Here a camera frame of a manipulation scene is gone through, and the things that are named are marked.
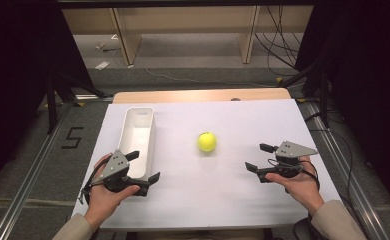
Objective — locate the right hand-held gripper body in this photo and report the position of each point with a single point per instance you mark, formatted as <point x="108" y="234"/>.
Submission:
<point x="291" y="150"/>

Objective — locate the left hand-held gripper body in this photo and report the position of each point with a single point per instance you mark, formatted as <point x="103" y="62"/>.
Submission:
<point x="114" y="165"/>

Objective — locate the white plastic bin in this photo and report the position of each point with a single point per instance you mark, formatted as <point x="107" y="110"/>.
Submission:
<point x="137" y="136"/>

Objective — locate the yellow tennis ball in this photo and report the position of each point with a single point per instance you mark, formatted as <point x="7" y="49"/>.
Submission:
<point x="206" y="142"/>

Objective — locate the person's left hand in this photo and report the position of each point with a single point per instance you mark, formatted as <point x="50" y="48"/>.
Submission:
<point x="104" y="200"/>

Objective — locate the person's right hand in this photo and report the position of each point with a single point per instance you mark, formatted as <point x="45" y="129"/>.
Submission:
<point x="299" y="186"/>

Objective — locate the black tripod stand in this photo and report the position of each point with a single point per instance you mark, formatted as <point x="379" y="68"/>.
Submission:
<point x="323" y="100"/>
<point x="52" y="106"/>

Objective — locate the white paper scrap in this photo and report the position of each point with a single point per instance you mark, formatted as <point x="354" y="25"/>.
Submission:
<point x="102" y="65"/>

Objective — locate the black curtain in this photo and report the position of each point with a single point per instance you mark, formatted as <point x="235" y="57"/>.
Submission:
<point x="369" y="66"/>
<point x="16" y="50"/>

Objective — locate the light wooden shelf unit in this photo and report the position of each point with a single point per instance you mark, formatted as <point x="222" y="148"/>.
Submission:
<point x="183" y="18"/>

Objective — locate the long metal floor rail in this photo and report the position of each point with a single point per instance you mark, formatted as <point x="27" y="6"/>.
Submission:
<point x="26" y="183"/>
<point x="346" y="173"/>

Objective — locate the short metal floor rail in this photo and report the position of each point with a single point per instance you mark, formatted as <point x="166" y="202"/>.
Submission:
<point x="93" y="97"/>

